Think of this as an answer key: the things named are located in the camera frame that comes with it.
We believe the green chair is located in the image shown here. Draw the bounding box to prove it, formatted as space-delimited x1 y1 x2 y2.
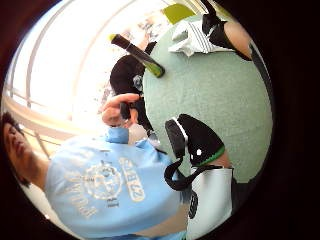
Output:
161 3 198 25

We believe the the person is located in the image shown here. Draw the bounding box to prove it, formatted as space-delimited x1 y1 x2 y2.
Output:
1 111 192 240

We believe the white crumpled cloth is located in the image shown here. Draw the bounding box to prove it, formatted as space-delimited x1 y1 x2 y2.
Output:
167 18 236 58

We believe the white window frame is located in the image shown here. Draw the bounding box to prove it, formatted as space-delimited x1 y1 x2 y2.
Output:
4 0 134 111

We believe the black bag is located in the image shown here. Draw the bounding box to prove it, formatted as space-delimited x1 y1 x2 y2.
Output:
109 41 160 141

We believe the black and green stick tool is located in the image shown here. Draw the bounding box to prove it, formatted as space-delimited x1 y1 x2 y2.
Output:
108 33 166 79

